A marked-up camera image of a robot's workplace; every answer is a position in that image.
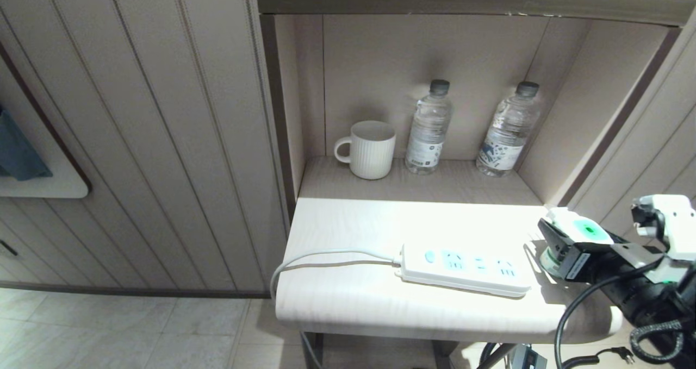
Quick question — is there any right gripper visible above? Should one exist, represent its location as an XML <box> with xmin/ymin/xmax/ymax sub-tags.
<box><xmin>538</xmin><ymin>218</ymin><xmax>681</xmax><ymax>327</ymax></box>

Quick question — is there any white green mosquito repellent device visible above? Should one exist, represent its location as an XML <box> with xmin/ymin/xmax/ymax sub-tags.
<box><xmin>540</xmin><ymin>206</ymin><xmax>614</xmax><ymax>278</ymax></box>

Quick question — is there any white power strip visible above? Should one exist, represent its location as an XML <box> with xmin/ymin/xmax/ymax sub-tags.
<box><xmin>395</xmin><ymin>243</ymin><xmax>532</xmax><ymax>298</ymax></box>

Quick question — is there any black power plug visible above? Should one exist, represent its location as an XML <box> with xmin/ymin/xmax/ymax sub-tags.
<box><xmin>562</xmin><ymin>346</ymin><xmax>635</xmax><ymax>369</ymax></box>

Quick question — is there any clear bottle blue-patterned label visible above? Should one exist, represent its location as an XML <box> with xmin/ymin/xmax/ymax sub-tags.
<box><xmin>476</xmin><ymin>82</ymin><xmax>543</xmax><ymax>178</ymax></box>

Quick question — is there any clear bottle white label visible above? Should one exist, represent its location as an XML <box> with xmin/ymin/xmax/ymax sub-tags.
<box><xmin>405</xmin><ymin>79</ymin><xmax>453</xmax><ymax>175</ymax></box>

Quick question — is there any beige wooden shelf desk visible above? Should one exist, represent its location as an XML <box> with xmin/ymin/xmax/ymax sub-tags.
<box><xmin>256</xmin><ymin>0</ymin><xmax>696</xmax><ymax>369</ymax></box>

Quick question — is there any white ribbed ceramic mug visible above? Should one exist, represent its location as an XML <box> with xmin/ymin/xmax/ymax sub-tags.
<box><xmin>334</xmin><ymin>120</ymin><xmax>397</xmax><ymax>180</ymax></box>

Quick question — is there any black cable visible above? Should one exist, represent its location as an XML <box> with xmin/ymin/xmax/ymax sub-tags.
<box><xmin>554</xmin><ymin>256</ymin><xmax>665</xmax><ymax>369</ymax></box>

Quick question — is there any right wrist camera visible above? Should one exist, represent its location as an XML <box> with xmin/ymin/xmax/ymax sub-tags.
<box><xmin>612</xmin><ymin>194</ymin><xmax>696</xmax><ymax>284</ymax></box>

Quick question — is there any grey power strip cable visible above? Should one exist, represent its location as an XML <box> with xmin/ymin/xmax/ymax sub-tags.
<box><xmin>270</xmin><ymin>249</ymin><xmax>403</xmax><ymax>304</ymax></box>

